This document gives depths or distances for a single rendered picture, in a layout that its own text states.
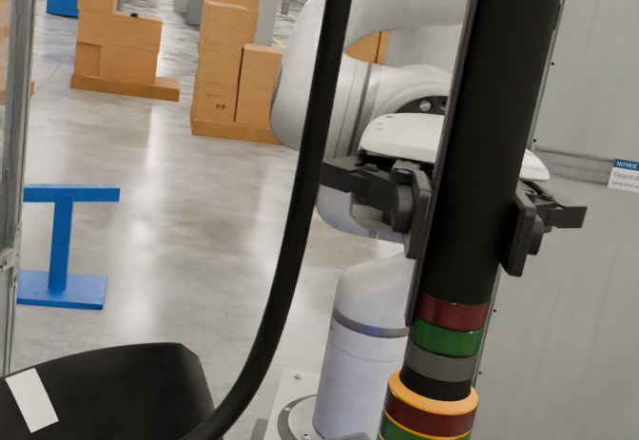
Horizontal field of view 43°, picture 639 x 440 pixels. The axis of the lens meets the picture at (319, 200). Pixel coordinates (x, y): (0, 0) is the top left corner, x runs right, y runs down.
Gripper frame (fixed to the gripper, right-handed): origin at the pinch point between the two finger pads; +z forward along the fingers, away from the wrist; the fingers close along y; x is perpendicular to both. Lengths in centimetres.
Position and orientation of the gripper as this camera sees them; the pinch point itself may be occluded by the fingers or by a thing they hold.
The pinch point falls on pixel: (465, 222)
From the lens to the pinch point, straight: 37.5
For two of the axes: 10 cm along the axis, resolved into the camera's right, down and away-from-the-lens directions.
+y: -9.9, -1.6, 0.0
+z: -0.5, 2.6, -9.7
